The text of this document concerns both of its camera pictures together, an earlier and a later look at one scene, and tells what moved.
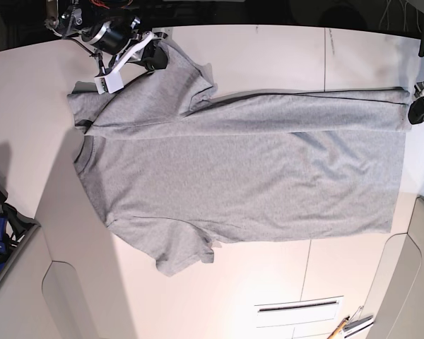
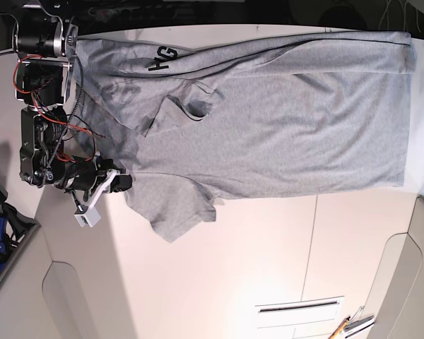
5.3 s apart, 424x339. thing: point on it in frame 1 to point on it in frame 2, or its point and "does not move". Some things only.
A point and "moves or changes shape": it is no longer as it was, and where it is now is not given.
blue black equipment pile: x=6 y=227 does not move
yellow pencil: x=338 y=328 does not move
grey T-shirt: x=176 y=169 moves or changes shape
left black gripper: x=124 y=36 to x=78 y=174
